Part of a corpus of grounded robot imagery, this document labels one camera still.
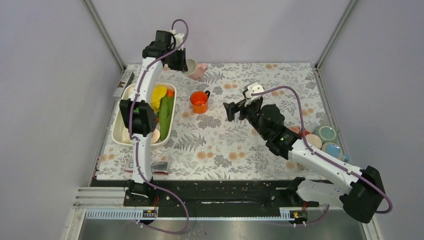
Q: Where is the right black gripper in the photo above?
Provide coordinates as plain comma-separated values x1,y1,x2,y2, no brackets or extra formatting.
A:
223,96,269,139

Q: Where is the light pink mug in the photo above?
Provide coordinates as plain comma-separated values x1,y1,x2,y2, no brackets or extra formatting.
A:
183,58,209,81

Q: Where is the orange mug black rim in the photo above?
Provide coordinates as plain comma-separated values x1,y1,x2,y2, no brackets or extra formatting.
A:
190,90,211,114

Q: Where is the salmon pink floral mug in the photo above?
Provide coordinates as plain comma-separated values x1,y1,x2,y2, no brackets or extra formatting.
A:
289,126,300,134

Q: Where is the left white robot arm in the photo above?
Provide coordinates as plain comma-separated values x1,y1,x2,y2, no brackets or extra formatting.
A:
119,30,188,206

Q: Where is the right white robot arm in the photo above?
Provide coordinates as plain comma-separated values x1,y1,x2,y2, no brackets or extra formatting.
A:
223,98,386,224

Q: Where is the small red-orange mug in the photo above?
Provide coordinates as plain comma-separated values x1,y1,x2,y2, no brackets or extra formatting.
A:
299,129,311,138

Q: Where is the cream floral mug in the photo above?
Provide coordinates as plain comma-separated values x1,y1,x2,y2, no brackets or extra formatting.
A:
305,133,323,150

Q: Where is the green glazed mug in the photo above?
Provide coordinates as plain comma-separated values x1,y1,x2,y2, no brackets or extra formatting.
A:
312,124,340,144

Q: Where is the blue glazed mug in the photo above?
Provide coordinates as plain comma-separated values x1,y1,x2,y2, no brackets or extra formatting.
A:
321,142,350,163

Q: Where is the toy carrot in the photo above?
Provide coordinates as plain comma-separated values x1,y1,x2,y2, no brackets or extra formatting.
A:
166,89,175,99

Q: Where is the toy yellow cabbage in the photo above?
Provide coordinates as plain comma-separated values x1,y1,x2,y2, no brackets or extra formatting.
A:
150,85,168,112

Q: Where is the floral table mat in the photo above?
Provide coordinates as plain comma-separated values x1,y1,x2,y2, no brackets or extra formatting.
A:
96,62,347,181

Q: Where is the toy green bok choy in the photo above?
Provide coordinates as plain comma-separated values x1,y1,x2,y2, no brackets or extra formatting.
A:
158,95,175,141

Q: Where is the toy mushroom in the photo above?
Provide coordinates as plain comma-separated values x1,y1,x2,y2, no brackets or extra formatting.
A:
150,128,161,144

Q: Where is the silver snack packet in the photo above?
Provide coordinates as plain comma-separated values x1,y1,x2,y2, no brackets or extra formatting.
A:
124,159,170,176

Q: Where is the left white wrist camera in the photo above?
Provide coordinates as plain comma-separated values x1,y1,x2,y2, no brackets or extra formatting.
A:
169,29,186,50

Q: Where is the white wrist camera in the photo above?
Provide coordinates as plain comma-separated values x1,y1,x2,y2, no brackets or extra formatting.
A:
169,29,186,50
243,82,265,101

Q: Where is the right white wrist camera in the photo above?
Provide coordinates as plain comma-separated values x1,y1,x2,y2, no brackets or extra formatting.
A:
243,82,265,101

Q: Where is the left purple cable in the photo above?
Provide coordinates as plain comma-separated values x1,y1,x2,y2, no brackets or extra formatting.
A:
127,18,190,235

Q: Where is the grey box at wall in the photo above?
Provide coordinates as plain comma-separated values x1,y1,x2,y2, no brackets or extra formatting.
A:
112,69,135,99

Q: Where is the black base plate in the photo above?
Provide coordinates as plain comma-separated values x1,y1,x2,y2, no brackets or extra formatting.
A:
123,179,335,218

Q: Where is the white cable duct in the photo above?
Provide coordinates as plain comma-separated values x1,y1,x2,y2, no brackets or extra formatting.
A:
85,204,303,221

